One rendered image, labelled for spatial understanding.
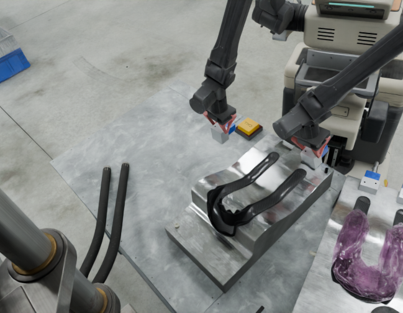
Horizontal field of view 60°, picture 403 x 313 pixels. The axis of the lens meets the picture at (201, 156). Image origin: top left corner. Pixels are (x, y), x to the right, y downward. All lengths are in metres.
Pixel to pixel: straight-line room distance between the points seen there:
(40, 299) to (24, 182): 2.19
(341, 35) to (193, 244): 0.80
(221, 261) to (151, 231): 0.28
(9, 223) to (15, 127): 2.76
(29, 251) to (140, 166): 0.82
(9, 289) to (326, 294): 0.68
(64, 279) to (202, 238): 0.53
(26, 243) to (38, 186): 2.10
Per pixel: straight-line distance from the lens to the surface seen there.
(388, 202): 1.18
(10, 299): 0.64
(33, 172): 2.80
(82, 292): 0.75
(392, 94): 1.69
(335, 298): 0.94
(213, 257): 1.03
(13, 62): 3.95
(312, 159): 1.13
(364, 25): 1.22
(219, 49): 0.97
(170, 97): 1.62
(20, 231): 0.57
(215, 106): 1.10
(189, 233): 1.07
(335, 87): 0.88
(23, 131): 3.19
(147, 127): 1.50
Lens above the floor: 1.78
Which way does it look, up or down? 48 degrees down
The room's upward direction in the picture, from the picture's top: 11 degrees counter-clockwise
